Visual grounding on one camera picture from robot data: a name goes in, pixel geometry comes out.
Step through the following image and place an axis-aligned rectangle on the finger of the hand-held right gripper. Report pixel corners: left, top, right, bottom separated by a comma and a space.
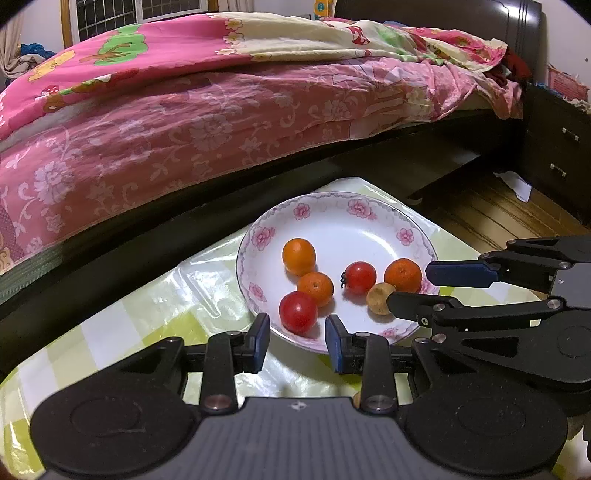
387, 291, 570, 394
426, 236, 591, 292

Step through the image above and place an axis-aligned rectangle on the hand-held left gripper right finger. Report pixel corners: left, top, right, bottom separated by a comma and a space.
324, 315, 483, 414

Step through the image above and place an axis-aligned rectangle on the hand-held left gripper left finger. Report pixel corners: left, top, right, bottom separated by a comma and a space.
108, 314, 271, 414

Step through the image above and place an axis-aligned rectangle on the small orange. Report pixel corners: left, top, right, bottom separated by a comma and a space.
283, 237, 317, 274
297, 272, 334, 308
384, 258, 423, 294

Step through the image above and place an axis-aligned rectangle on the red tomato with stem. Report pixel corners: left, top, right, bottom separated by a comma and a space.
340, 261, 378, 295

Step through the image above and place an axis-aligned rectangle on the white floral plate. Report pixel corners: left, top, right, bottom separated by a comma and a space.
235, 191, 440, 355

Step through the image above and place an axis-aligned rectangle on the white paper scrap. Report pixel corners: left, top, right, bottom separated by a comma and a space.
494, 171, 532, 202

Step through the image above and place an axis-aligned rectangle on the dark nightstand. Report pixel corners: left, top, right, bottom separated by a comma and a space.
522, 80, 591, 222

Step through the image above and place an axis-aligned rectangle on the dark red cloth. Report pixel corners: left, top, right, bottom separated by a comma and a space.
496, 48, 532, 87

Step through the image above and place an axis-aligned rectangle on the pink basket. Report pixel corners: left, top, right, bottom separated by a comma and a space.
547, 65, 590, 101

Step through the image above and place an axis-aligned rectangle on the pink floral blanket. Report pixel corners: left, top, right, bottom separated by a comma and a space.
0, 11, 525, 278

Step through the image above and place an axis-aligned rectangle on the grey mattress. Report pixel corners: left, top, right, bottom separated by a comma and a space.
0, 244, 63, 305

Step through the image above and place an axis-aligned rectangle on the dark wooden headboard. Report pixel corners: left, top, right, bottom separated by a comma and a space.
335, 0, 548, 84

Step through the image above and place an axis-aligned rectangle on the window with grille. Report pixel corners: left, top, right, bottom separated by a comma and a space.
62, 0, 218, 48

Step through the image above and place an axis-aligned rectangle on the pile of clothes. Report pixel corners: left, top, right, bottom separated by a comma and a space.
4, 41, 58, 88

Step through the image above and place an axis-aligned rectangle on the black bed frame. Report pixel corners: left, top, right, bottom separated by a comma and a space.
0, 106, 527, 379

